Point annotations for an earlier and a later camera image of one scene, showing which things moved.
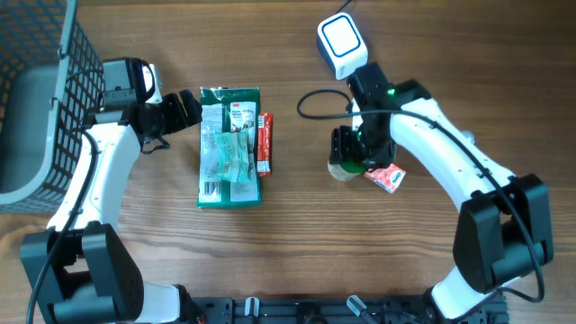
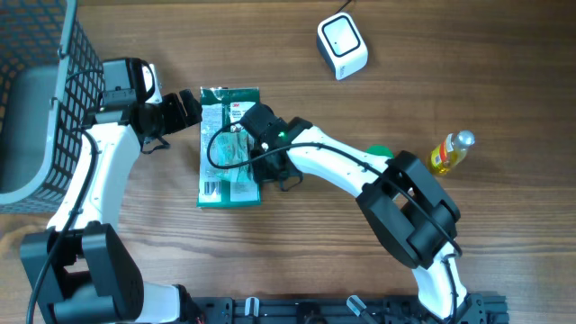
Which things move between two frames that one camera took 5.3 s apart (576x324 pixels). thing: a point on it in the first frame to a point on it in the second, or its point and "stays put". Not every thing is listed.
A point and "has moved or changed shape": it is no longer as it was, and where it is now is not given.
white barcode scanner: (340, 44) stays put
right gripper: (342, 148) to (262, 175)
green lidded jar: (346, 169) has moved or changed shape
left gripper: (177, 119) stays put
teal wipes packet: (232, 156) stays put
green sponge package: (229, 149) stays put
